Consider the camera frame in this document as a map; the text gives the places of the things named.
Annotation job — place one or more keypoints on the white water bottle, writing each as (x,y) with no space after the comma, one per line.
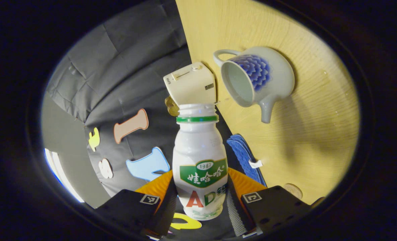
(198,147)

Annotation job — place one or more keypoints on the round beige coaster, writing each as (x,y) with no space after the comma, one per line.
(293,190)

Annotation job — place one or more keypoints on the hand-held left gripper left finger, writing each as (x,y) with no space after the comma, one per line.
(167,207)

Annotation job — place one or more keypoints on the brown bread slice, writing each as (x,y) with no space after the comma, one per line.
(171,107)

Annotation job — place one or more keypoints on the white toaster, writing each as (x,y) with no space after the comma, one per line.
(191,85)

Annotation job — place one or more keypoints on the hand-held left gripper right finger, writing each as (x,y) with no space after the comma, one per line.
(235,211)

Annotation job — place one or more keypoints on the blue towel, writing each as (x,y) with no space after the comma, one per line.
(241,154)

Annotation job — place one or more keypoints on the white blue-flowered teacup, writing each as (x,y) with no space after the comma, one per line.
(278,77)

